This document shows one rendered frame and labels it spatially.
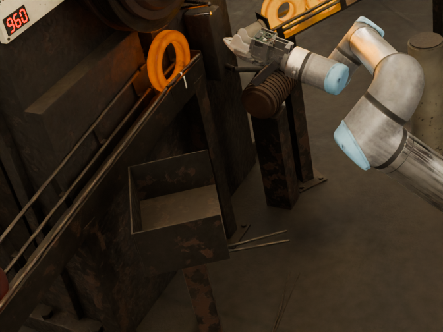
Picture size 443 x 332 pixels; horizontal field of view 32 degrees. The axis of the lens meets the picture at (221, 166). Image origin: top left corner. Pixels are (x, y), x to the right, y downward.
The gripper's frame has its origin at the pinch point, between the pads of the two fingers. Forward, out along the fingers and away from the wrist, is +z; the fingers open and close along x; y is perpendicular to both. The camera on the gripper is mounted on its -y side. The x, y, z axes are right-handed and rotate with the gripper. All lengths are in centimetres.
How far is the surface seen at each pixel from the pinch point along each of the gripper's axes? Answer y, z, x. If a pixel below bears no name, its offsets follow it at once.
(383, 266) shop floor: -58, -67, 5
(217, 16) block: -0.4, 9.2, -11.0
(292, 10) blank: -3.8, -7.6, -33.0
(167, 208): -11, -13, 58
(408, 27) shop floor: -70, -30, -152
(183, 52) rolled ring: -4.0, 10.8, 7.1
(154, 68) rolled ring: -1.4, 12.3, 21.7
